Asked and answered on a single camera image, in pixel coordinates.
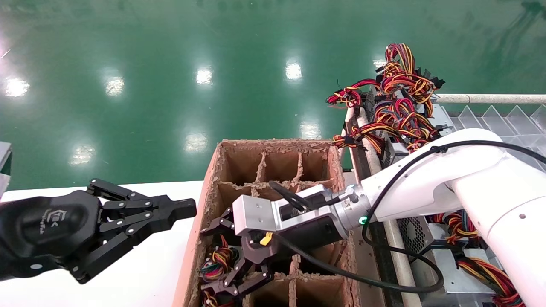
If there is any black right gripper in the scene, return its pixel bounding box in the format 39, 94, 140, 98
200, 208, 348, 297

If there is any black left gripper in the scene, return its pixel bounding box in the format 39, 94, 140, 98
0, 178, 197, 284

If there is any power supply with multicolour wires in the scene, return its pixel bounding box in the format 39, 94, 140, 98
200, 237, 244, 282

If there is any brown cardboard divider box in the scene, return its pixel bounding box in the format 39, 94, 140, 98
173, 139, 361, 307

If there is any grey metal block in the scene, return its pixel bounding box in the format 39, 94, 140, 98
0, 142, 12, 197

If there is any white horizontal pipe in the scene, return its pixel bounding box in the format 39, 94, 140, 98
435, 94, 546, 104

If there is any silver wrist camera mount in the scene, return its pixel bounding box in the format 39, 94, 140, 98
232, 184, 342, 237

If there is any short black cable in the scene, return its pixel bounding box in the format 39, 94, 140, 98
269, 181, 342, 212

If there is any long black cable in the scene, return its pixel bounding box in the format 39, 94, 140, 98
260, 141, 546, 295

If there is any silver power supply with wires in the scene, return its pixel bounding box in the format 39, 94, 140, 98
409, 245, 526, 307
397, 211, 487, 256
326, 43, 445, 118
333, 98, 453, 154
382, 143, 427, 168

